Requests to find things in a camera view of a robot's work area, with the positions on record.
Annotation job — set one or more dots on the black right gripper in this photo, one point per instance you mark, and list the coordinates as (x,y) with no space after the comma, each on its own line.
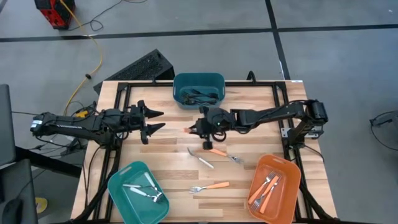
(217,121)

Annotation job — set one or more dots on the black aluminium table frame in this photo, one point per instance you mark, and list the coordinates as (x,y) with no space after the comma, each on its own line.
(155,84)

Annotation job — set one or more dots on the black computer mouse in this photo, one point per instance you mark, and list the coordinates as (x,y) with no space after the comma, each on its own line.
(12,211)

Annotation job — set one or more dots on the green-teal shallow tray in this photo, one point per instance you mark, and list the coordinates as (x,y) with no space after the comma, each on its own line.
(133,214)

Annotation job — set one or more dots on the black floor beam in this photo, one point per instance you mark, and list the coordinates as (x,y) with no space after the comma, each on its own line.
(46,160)

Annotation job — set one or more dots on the yellow round floor sticker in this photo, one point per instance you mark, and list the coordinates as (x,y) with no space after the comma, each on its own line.
(42,205)

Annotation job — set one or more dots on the red and black equipment case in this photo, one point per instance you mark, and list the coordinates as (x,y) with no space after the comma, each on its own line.
(53,14)

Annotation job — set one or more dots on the yellow power plug block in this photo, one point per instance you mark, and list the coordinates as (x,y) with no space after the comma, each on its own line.
(82,114)

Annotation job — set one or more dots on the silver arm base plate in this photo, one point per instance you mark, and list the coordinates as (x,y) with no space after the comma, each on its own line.
(284,132)

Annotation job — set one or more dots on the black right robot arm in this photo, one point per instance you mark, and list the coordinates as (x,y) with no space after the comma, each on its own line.
(273,115)

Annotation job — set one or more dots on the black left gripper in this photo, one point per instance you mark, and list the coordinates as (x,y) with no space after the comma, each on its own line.
(133,119)

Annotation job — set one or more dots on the dark grey desk top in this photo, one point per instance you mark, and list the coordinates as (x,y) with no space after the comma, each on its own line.
(18,180)

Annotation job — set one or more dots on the orange shallow tray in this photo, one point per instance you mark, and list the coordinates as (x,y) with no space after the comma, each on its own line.
(289,186)

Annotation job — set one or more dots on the black metal fork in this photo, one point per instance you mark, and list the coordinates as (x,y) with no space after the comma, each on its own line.
(211,102)
(202,102)
(199,99)
(205,93)
(210,95)
(191,92)

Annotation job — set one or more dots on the grey flat panel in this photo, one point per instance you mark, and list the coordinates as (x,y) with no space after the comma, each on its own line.
(6,124)

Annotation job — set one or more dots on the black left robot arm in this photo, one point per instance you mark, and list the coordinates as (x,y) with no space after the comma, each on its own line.
(77,126)

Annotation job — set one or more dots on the white tape strip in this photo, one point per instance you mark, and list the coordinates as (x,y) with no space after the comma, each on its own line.
(297,81)

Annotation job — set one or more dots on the dark teal deep bin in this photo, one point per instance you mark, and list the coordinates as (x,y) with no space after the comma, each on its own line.
(199,79)

